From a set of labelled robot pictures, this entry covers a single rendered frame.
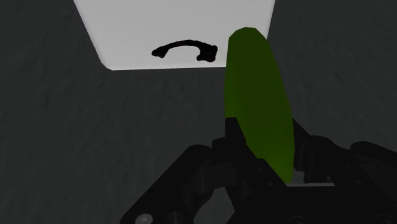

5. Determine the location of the green cucumber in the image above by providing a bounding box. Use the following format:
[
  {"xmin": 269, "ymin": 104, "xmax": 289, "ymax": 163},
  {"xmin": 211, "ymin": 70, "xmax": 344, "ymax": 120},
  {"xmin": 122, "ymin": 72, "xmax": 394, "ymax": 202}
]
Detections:
[{"xmin": 223, "ymin": 27, "xmax": 295, "ymax": 185}]

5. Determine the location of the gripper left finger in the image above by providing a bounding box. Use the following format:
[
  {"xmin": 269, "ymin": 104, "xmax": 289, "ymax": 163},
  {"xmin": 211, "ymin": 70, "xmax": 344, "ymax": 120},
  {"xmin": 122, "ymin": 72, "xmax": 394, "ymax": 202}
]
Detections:
[{"xmin": 119, "ymin": 117, "xmax": 288, "ymax": 224}]

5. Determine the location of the white drawer cabinet black handle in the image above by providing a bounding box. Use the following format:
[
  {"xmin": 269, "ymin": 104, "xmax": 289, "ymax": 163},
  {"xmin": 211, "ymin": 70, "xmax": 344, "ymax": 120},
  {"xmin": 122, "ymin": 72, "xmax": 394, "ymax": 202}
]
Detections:
[{"xmin": 73, "ymin": 0, "xmax": 276, "ymax": 71}]

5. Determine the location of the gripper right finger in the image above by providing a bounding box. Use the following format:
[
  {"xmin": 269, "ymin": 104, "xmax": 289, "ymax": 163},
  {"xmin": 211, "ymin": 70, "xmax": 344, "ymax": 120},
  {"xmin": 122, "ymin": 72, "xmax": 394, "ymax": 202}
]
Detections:
[{"xmin": 292, "ymin": 118, "xmax": 397, "ymax": 218}]

